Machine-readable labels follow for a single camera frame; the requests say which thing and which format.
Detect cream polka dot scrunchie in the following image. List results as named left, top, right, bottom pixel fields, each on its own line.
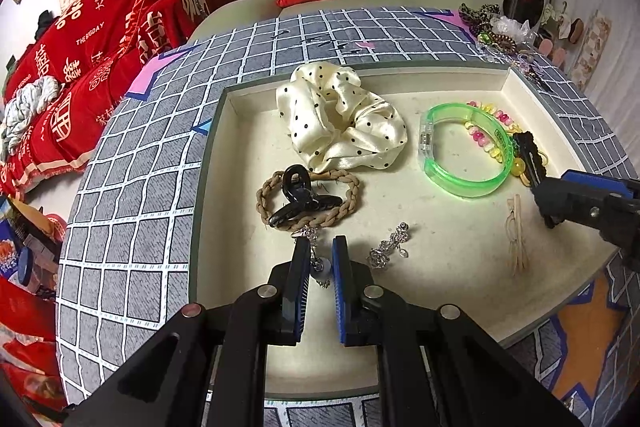
left=275, top=62, right=408, bottom=174

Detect silver rhinestone earring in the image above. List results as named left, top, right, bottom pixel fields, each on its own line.
left=292, top=227, right=333, bottom=290
left=367, top=222, right=413, bottom=270

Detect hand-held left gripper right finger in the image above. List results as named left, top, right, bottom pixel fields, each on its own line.
left=331, top=234, right=583, bottom=427

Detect black tassel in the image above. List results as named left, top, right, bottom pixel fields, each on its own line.
left=530, top=69, right=556, bottom=94

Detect grey white twisted cloth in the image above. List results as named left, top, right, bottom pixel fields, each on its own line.
left=0, top=76, right=61, bottom=155

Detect patterned beige board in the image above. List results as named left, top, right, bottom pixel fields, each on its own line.
left=570, top=9, right=613, bottom=90

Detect green translucent bangle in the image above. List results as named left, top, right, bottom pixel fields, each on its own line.
left=419, top=103, right=515, bottom=200

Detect grey checked blanket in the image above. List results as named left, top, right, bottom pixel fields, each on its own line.
left=55, top=4, right=640, bottom=427

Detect red gift bags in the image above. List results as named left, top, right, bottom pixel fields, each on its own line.
left=0, top=277, right=66, bottom=408

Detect brown bead bracelet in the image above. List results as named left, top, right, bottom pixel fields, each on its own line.
left=482, top=32, right=521, bottom=54

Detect brown braided hair tie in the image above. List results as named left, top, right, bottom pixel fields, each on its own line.
left=256, top=168, right=362, bottom=233

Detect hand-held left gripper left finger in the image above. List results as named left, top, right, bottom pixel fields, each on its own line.
left=62, top=236, right=313, bottom=427

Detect pink slippers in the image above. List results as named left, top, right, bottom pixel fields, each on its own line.
left=537, top=37, right=568, bottom=65

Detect leopard print scrunchie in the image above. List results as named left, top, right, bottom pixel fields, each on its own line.
left=459, top=3, right=501, bottom=26

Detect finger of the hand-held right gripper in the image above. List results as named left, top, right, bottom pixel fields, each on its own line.
left=559, top=169, right=640, bottom=202
left=530, top=177, right=640, bottom=270

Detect orange paper star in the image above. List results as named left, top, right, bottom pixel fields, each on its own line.
left=550, top=279, right=626, bottom=403

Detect black braided hair tie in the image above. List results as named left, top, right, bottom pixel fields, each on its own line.
left=511, top=132, right=548, bottom=188

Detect black claw hair clip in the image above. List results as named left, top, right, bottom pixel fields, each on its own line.
left=267, top=164, right=345, bottom=228

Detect clear plastic bag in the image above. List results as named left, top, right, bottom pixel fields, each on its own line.
left=492, top=18, right=536, bottom=42

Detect red printed bedspread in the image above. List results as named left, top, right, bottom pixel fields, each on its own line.
left=0, top=0, right=151, bottom=198

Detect beige hair clip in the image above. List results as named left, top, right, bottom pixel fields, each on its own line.
left=505, top=194, right=531, bottom=278

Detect cream rectangular tray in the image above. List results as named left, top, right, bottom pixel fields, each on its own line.
left=187, top=66, right=618, bottom=403

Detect blue printed box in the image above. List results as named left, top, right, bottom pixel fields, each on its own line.
left=0, top=197, right=36, bottom=288

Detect pink yellow spiral hair tie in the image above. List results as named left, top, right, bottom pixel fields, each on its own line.
left=465, top=101, right=523, bottom=165

